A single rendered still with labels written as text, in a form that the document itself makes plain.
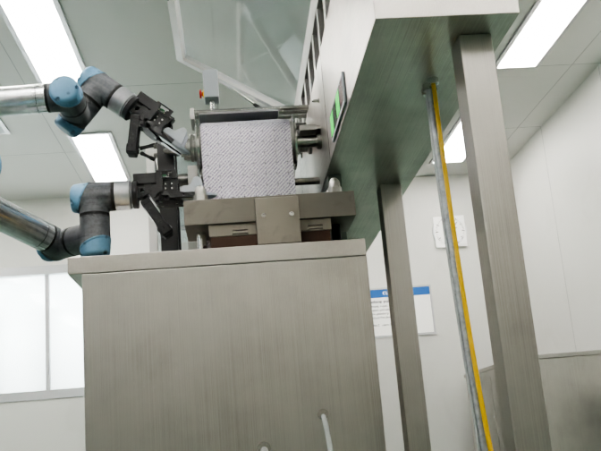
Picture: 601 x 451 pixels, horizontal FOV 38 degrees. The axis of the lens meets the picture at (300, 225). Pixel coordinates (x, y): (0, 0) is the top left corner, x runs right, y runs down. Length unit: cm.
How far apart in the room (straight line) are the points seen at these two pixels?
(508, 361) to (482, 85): 48
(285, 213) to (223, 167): 32
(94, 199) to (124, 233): 578
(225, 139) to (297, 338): 63
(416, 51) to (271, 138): 75
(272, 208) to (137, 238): 601
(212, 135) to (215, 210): 32
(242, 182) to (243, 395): 61
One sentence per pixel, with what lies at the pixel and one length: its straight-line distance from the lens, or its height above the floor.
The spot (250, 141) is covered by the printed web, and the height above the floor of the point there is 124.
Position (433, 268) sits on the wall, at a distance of 808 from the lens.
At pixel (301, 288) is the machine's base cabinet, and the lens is 194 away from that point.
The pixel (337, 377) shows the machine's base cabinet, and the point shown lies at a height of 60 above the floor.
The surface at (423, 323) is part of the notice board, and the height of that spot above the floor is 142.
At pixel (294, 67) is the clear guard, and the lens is 298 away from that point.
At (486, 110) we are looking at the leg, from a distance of 156.
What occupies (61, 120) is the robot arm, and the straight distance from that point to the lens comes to 241.
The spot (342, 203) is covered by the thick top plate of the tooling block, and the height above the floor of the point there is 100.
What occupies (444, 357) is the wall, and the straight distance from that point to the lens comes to 797.
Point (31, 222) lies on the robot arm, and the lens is 225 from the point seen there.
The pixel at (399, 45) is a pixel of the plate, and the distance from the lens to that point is 161.
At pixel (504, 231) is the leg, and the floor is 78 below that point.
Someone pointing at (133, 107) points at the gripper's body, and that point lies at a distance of 242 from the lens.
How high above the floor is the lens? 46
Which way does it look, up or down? 14 degrees up
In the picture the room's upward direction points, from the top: 5 degrees counter-clockwise
